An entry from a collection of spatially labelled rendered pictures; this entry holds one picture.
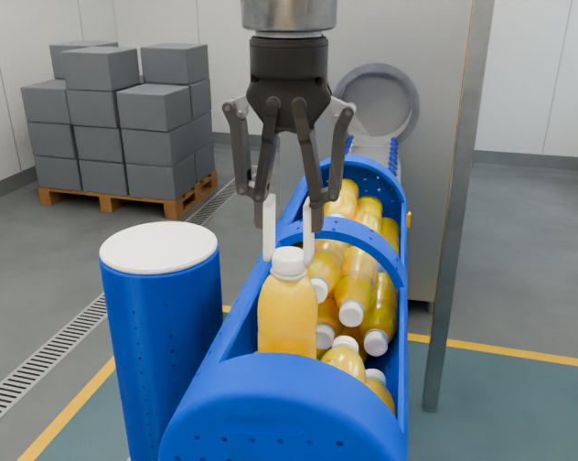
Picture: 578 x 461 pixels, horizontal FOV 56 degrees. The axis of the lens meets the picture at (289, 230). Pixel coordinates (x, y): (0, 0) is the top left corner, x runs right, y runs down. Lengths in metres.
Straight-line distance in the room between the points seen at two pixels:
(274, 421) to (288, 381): 0.04
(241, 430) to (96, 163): 3.88
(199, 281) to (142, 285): 0.13
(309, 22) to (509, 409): 2.21
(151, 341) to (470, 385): 1.65
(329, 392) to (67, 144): 4.04
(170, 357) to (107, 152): 3.10
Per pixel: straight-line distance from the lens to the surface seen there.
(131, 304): 1.30
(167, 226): 1.45
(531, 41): 5.55
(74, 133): 4.44
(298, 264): 0.60
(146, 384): 1.42
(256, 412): 0.59
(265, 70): 0.52
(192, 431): 0.64
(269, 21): 0.51
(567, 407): 2.67
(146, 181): 4.22
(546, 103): 5.65
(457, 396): 2.56
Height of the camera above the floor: 1.61
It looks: 24 degrees down
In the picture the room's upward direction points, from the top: straight up
